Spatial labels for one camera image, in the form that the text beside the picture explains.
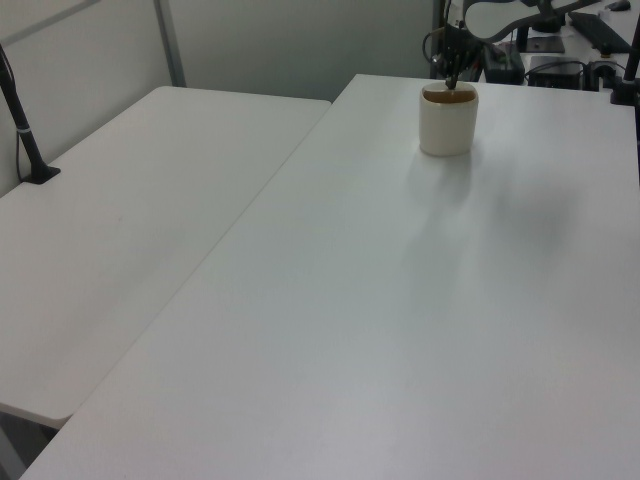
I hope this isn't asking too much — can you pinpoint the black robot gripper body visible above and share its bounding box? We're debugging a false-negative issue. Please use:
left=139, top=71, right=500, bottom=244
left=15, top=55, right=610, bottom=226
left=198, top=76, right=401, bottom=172
left=441, top=25, right=484, bottom=77

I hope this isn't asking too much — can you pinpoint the cream trash bin with lid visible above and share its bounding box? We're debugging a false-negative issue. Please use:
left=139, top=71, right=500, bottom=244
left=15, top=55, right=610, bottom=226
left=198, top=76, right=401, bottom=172
left=418, top=81, right=481, bottom=158

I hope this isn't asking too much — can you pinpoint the black box with green label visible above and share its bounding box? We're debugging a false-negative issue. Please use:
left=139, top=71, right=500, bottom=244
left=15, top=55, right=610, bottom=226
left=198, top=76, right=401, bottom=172
left=485, top=45, right=525, bottom=84

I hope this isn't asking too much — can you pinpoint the dark flat pad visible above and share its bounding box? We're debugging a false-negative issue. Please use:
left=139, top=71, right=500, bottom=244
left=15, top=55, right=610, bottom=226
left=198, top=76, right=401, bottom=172
left=523, top=36, right=567, bottom=56

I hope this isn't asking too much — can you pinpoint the black electronics box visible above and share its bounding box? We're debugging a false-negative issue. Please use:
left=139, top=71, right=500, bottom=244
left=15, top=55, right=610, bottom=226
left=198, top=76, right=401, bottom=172
left=528, top=54, right=587, bottom=90

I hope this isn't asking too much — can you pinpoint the black computer keyboard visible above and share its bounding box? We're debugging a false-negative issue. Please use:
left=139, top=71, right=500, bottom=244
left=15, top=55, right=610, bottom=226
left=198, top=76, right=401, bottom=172
left=568, top=9, right=634, bottom=54

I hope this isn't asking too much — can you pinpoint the white side table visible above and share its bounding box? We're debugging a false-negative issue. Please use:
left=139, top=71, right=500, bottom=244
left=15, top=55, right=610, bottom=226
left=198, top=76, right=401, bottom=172
left=0, top=85, right=334, bottom=429

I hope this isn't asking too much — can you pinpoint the black cable loop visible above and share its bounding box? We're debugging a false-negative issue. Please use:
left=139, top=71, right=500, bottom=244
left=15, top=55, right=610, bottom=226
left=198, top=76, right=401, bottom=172
left=422, top=28, right=447, bottom=80

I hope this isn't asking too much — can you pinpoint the grey metal partition post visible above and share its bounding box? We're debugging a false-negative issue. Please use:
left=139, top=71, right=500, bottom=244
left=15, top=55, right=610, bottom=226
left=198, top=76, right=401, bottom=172
left=153, top=0, right=187, bottom=90

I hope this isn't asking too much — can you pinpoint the black camera pole with base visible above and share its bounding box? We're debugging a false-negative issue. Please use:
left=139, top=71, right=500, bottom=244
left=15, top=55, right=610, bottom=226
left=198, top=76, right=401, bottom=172
left=0, top=41, right=63, bottom=188

